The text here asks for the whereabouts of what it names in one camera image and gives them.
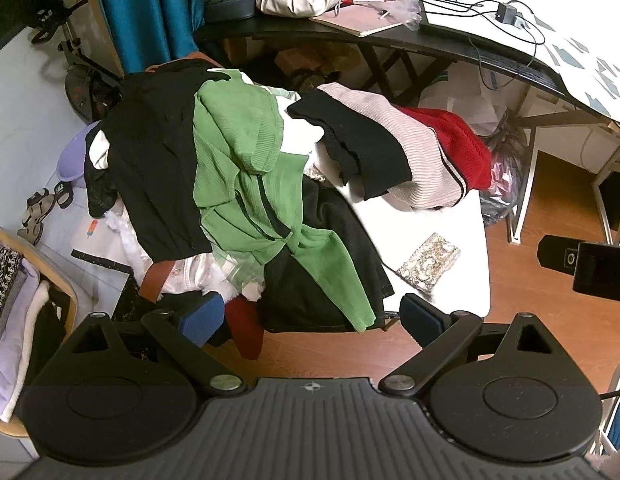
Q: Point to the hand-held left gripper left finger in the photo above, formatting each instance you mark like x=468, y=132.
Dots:
x=202, y=317

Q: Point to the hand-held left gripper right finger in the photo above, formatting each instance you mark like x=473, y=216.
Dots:
x=420, y=317

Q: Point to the red knit sweater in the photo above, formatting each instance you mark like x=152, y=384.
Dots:
x=464, y=150

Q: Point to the stack of folded clothes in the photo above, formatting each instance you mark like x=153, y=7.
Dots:
x=25, y=320

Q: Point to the dark red cloth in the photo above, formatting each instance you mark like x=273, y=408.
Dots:
x=245, y=327

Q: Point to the silver sequined pouch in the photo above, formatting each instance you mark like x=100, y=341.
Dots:
x=429, y=262

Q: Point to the white table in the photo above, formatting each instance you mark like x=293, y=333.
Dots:
x=439, y=225

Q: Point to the black pants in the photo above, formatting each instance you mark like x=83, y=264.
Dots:
x=340, y=260

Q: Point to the light wooden chair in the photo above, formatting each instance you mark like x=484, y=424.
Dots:
x=65, y=290

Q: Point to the grey plastic trash bag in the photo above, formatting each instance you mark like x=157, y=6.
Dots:
x=504, y=170

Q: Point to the green knit cardigan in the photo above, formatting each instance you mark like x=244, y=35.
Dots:
x=240, y=170

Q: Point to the pink and black striped sweater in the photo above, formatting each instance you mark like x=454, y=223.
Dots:
x=424, y=160

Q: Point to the black shirt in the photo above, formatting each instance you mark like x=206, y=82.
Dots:
x=150, y=160

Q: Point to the brown sandal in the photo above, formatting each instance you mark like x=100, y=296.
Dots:
x=30, y=232
x=40, y=205

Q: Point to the lavender plastic basin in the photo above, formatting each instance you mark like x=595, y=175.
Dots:
x=72, y=160

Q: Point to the white plastic bags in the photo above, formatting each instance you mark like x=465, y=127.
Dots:
x=464, y=95

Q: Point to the white mat with grey shapes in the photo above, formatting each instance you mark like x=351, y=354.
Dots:
x=564, y=20

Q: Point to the cardboard box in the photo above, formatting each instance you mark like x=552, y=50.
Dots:
x=300, y=60

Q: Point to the black desk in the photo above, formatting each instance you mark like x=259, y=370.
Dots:
x=439, y=42

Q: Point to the black power adapter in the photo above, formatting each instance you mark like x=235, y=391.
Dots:
x=507, y=12

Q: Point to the black exercise bike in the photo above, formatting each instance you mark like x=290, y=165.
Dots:
x=75, y=60

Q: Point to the pink notebook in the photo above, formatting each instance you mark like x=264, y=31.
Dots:
x=355, y=20

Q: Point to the clear plastic bag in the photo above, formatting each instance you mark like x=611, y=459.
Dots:
x=407, y=10

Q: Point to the teal curtain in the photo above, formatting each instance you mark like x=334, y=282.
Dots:
x=145, y=10

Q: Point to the white metal table frame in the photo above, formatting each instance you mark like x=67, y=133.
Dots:
x=524, y=185

